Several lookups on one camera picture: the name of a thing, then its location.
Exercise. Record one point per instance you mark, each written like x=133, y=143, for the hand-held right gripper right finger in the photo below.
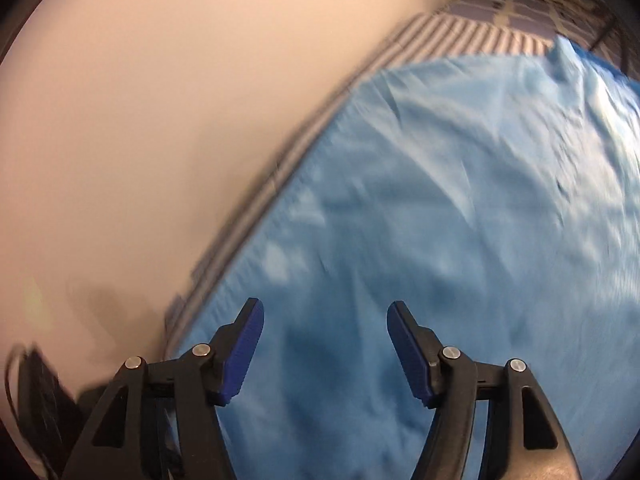
x=405, y=345

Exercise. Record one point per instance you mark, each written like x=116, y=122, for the light blue garment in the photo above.
x=425, y=185

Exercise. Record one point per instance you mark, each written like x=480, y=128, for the blue checked bed sheet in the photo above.
x=525, y=5

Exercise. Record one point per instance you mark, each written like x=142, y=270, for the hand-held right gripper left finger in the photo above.
x=247, y=340

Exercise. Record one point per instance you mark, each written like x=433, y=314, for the blue white striped blanket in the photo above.
x=450, y=35

